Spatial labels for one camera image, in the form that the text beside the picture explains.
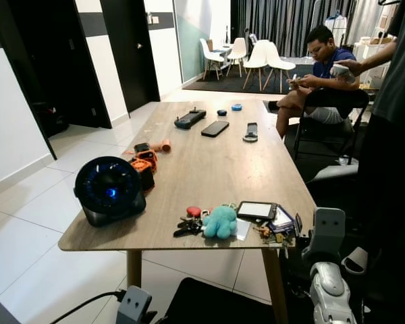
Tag metal key bunch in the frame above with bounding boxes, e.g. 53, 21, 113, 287
253, 225, 296, 252

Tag white handheld device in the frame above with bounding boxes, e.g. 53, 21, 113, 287
331, 64, 352, 77

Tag keys with red tag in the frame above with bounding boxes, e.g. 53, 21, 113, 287
173, 206, 205, 238

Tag black bag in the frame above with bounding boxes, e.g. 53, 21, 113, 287
32, 101, 70, 138

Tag black door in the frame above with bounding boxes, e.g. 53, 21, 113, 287
0, 0, 93, 159
100, 0, 161, 113

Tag orange and black tool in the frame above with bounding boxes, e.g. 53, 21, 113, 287
132, 142, 158, 191

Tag long black electronic device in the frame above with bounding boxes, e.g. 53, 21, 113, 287
174, 108, 207, 130

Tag light wooden table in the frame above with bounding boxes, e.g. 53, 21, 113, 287
58, 100, 317, 324

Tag black smartphone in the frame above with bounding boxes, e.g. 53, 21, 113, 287
200, 120, 230, 138

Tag teal plush octopus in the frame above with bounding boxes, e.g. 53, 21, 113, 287
201, 203, 238, 240

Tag white dining chair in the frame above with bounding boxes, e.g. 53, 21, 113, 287
242, 40, 271, 90
199, 38, 225, 80
227, 37, 248, 76
265, 42, 296, 93

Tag dark floor rug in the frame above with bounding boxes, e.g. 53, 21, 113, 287
182, 63, 311, 95

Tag clear plastic card sleeve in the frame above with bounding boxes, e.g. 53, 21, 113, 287
234, 219, 252, 242

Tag black framed card holder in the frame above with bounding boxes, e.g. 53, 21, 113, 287
236, 200, 278, 221

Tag grey striped curtain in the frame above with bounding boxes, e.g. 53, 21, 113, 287
229, 0, 352, 57

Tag grey chair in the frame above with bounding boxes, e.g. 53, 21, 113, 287
307, 164, 362, 184

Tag seated person in blue shirt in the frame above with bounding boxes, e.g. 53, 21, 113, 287
275, 25, 369, 139

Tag black folding chair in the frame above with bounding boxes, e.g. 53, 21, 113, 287
292, 88, 370, 163

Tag white shelf unit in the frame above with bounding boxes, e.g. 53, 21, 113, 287
351, 13, 399, 88

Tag standing person in black shirt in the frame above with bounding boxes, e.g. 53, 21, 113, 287
331, 0, 405, 324

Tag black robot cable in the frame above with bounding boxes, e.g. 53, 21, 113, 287
49, 290, 126, 324

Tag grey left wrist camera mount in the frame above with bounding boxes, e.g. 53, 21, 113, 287
116, 286, 153, 324

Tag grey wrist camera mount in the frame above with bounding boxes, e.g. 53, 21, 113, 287
302, 207, 347, 267
116, 286, 153, 324

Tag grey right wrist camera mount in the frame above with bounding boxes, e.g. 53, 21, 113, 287
302, 207, 347, 267

